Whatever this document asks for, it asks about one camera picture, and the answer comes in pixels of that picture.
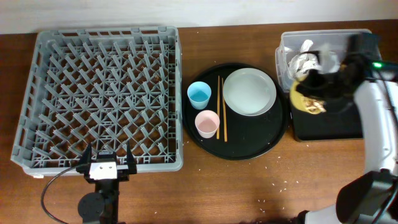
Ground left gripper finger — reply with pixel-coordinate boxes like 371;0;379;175
126;143;136;168
80;143;92;167

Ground yellow bowl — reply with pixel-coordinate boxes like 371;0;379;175
289;81;311;114

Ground food scraps with rice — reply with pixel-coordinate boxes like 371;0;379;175
302;97;326;114

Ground white napkin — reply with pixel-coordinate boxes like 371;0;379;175
287;39;340;80

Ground pink plastic cup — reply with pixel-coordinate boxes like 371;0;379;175
195;110;220;139

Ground grey round plate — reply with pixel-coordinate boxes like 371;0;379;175
223;68;277;116

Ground blue plastic cup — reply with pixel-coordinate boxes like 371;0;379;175
187;82;211;110

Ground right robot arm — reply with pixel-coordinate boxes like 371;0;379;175
290;53;397;224

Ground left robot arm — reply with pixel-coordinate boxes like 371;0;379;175
76;144;137;223

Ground grey dishwasher rack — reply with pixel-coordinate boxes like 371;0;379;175
11;26;183;177

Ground black rectangular tray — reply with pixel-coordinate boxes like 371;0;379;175
290;98;363;141

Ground clear plastic bin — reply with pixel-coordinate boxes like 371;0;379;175
275;29;371;93

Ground left wooden chopstick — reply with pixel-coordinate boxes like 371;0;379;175
216;76;221;139

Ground wooden chopstick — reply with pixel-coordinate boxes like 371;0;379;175
221;78;228;142
216;76;221;139

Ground right wooden chopstick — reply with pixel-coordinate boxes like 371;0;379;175
221;78;228;142

